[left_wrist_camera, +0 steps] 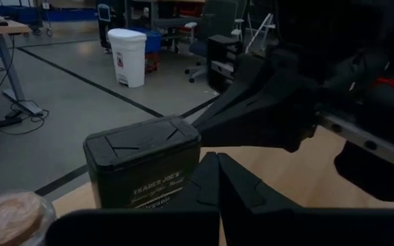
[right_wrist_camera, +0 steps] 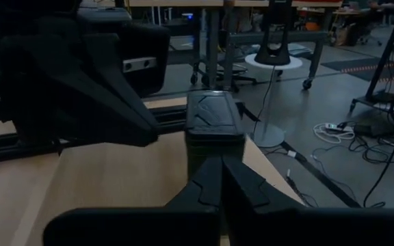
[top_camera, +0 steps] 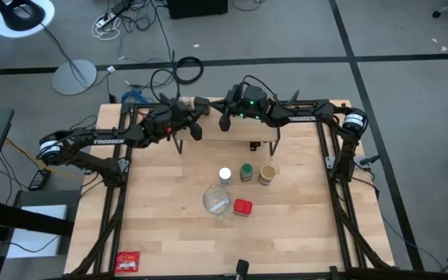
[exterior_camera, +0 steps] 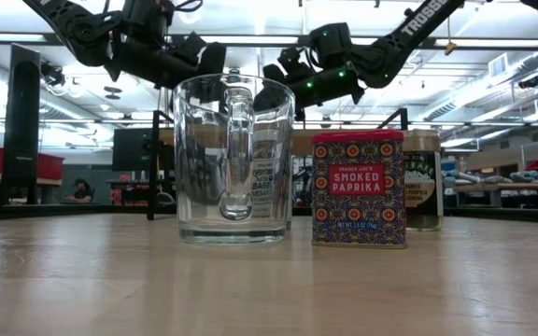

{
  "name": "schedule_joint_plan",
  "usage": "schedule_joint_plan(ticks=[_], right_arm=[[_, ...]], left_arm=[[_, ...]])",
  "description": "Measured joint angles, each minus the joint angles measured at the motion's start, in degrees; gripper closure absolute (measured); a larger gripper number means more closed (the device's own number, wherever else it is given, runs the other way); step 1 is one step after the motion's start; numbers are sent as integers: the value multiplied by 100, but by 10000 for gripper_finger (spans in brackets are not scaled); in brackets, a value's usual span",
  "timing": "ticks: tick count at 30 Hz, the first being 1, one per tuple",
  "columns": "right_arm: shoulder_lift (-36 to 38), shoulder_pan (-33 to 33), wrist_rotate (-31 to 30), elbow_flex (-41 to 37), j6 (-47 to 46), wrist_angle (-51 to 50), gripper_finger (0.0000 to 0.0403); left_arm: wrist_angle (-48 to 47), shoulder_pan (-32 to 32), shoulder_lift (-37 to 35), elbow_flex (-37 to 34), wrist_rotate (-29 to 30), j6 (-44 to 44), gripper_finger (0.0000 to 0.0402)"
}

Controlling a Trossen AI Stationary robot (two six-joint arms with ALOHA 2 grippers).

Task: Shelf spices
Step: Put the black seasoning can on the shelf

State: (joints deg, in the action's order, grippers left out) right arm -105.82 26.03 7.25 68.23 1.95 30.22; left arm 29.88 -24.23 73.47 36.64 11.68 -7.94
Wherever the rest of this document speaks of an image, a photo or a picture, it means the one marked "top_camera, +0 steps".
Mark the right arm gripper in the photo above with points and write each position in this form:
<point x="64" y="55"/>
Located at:
<point x="236" y="103"/>

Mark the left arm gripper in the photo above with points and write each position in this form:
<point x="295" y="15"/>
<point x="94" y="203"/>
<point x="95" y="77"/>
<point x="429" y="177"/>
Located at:
<point x="162" y="118"/>

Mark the black pepper tin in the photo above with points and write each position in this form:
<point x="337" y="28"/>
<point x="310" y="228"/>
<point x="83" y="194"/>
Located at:
<point x="201" y="105"/>

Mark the white-lid bagel seasoning jar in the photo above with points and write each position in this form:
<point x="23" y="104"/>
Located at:
<point x="225" y="173"/>

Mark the green-lid oregano jar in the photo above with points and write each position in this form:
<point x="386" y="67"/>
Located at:
<point x="246" y="170"/>

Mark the tan-lid furikake jar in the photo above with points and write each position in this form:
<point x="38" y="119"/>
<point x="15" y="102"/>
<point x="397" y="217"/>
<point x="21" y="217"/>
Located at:
<point x="267" y="172"/>

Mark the clear glass measuring mug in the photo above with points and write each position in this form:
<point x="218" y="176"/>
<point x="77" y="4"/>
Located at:
<point x="217" y="204"/>

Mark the red-lid smoked paprika tin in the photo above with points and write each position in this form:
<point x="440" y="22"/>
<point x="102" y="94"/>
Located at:
<point x="242" y="206"/>

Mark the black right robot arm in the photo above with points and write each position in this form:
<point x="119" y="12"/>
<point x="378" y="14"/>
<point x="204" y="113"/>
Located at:
<point x="305" y="117"/>

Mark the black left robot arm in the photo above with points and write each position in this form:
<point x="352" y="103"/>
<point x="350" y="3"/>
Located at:
<point x="107" y="141"/>

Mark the wooden shelf with black legs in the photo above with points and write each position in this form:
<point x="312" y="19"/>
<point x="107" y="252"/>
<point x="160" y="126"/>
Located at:
<point x="247" y="132"/>

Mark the black clamp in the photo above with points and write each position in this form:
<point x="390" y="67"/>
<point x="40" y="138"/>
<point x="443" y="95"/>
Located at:
<point x="254" y="145"/>

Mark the black computer case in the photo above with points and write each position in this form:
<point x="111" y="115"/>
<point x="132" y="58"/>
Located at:
<point x="197" y="8"/>

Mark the floor lamp with round base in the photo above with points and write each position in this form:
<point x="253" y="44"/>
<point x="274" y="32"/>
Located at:
<point x="74" y="78"/>

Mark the white power strip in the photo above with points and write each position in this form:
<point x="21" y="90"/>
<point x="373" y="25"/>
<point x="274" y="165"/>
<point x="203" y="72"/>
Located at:
<point x="105" y="20"/>

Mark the black power adapter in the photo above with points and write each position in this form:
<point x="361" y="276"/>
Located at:
<point x="39" y="179"/>

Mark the red snack packet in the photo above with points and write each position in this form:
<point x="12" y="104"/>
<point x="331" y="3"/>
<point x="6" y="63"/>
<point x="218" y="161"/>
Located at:
<point x="127" y="261"/>

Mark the white box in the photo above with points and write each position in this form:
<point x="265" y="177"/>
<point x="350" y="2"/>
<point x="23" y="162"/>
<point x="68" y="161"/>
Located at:
<point x="33" y="245"/>

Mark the black aluminium rig frame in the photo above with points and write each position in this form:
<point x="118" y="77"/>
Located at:
<point x="130" y="107"/>

